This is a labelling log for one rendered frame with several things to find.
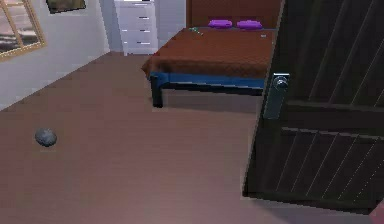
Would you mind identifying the grey round ball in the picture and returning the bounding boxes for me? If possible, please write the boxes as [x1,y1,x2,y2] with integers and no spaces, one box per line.
[34,127,58,148]

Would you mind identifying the silver door knob handle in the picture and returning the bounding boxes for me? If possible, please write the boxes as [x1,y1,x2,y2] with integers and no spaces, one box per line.
[263,72,291,121]

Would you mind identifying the dark framed wall picture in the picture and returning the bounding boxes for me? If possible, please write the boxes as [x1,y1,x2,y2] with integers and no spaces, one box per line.
[45,0,87,15]

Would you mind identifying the purple pillow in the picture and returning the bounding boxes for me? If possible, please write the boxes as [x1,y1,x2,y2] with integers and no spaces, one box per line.
[207,19,234,29]
[236,19,264,31]

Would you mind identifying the white chest of drawers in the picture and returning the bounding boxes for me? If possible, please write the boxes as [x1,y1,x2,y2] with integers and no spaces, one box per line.
[113,0,160,57]

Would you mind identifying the wooden framed window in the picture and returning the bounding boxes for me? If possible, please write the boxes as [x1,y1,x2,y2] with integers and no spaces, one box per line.
[0,0,48,63]

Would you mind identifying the bed with brown cover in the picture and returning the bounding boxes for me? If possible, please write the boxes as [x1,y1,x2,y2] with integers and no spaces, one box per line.
[141,0,284,109]

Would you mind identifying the dark wooden room door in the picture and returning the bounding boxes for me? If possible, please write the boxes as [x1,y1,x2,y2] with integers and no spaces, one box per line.
[242,0,384,215]

